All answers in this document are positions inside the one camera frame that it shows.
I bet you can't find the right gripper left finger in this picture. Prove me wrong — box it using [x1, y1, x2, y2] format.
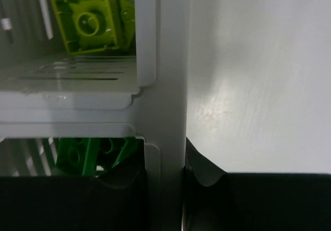
[0, 161, 149, 231]

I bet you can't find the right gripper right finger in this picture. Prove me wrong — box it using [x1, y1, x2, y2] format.
[183, 141, 330, 230]

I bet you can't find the dark green lego brick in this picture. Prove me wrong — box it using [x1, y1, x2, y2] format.
[56, 137, 143, 176]

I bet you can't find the white two-compartment container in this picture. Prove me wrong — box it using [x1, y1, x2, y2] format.
[1, 0, 191, 230]

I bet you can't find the lime lego brick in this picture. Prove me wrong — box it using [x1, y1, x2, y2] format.
[118, 0, 136, 50]
[51, 0, 125, 55]

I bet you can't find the lime lego brick top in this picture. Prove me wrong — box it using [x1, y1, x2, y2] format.
[118, 0, 136, 50]

